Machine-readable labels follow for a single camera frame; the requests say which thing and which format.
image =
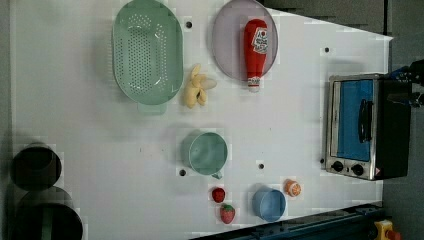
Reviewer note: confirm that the grey round plate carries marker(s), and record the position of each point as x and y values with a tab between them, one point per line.
228	39

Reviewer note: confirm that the black cylinder container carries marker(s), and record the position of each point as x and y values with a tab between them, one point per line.
46	215
36	167

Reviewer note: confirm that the black blue background equipment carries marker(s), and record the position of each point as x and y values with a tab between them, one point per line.
409	75

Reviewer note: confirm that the round red strawberry toy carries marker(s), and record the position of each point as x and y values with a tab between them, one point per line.
218	195

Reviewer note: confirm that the upper black cylinder container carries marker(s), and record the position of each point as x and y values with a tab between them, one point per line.
36	167

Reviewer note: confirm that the blue metal frame rail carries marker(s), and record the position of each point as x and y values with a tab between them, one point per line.
353	223

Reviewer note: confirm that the red plush ketchup bottle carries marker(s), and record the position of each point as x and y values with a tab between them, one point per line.
255	52

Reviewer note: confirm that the red strawberry green leaves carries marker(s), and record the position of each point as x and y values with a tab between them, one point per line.
227	213

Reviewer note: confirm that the orange slice toy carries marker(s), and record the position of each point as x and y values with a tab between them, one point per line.
292	188

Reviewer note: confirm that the yellow plush peeled banana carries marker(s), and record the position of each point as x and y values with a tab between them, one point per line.
196	87

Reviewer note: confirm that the blue cup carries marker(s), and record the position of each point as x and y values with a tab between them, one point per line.
268	204

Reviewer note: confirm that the silver black toaster oven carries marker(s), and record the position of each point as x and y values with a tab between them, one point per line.
368	136

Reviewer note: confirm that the lower black cylinder container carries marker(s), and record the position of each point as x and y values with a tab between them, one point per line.
46	215

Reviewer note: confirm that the green perforated colander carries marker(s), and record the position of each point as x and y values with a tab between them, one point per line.
147	49

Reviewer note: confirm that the green mug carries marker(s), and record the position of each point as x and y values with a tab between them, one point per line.
204	152

